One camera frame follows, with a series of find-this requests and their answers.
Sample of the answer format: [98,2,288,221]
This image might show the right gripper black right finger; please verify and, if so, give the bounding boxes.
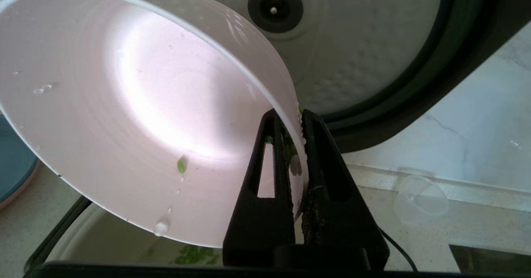
[301,109,390,270]

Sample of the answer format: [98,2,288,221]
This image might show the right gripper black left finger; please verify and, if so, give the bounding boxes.
[223,109,297,268]

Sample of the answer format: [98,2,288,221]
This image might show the chopped green scallions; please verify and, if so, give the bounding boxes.
[173,245,221,265]

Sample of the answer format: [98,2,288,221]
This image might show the black rice cooker lid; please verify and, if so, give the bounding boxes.
[120,0,531,154]

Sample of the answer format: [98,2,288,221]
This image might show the pink bowl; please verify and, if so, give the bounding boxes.
[0,0,309,249]

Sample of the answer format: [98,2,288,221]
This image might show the grey inner cooking pot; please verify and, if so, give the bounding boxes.
[48,203,227,266]

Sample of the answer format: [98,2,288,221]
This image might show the clear plastic measuring cup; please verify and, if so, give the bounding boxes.
[393,175,449,227]

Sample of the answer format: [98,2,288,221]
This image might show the blue grey plate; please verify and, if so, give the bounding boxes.
[0,114,41,210]

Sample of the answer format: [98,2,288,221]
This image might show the black power cord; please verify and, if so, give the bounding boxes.
[380,228,419,273]

